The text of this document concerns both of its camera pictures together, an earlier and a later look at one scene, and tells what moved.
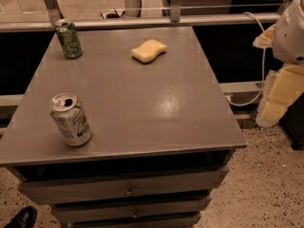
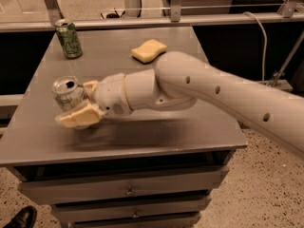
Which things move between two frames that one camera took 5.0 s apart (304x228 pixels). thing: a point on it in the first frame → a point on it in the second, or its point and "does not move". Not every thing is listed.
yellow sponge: x=148 y=50 does not move
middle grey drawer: x=123 y=209 does not move
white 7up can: x=68 y=114 → x=68 y=93
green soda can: x=69 y=37 does not move
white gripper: x=291 y=37 → x=110 y=93
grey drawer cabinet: x=162 y=132 does not move
